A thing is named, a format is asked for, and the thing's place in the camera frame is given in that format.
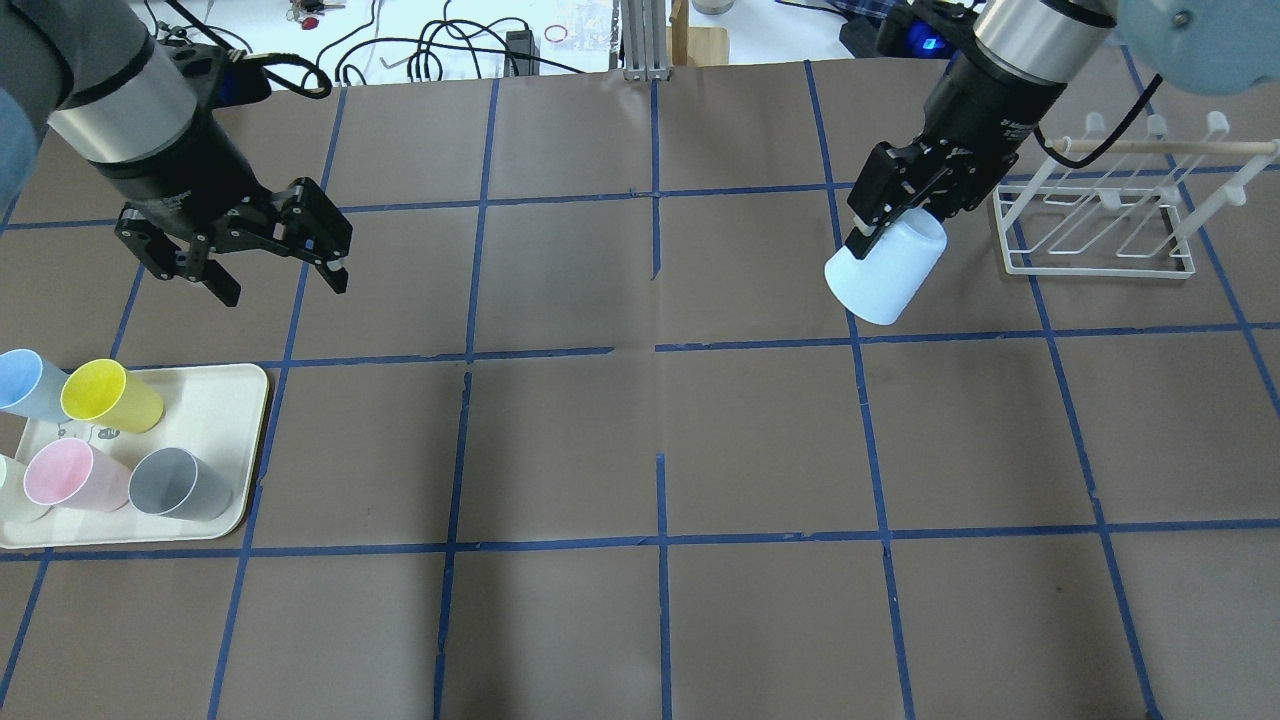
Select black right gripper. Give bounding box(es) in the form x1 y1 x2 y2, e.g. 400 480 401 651
845 1 1066 260

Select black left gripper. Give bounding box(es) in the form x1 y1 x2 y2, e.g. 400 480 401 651
84 45 353 307

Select light blue plastic cup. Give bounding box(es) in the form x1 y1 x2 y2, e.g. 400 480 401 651
824 208 947 325

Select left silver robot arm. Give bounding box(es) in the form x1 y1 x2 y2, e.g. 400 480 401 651
1 1 353 307

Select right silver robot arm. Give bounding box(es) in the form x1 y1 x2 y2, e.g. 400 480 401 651
845 1 1279 259

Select yellow plastic cup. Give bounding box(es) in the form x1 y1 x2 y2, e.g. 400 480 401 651
60 357 165 434

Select grey plastic cup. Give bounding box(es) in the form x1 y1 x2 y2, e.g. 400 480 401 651
128 447 233 521

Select pink plastic cup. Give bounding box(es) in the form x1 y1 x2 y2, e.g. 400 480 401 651
23 437 132 512

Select cream plastic cup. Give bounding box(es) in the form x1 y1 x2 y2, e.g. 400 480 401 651
0 455 50 524

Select cream plastic tray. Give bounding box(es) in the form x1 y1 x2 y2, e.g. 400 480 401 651
1 363 273 551

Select wooden mug tree stand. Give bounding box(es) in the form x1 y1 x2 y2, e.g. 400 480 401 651
667 1 730 67

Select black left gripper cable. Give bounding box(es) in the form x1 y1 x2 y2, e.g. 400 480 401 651
230 50 334 99

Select white wire cup rack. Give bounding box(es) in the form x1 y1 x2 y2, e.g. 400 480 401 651
991 111 1277 281

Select aluminium frame post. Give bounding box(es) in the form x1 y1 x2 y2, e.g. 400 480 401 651
614 0 671 82

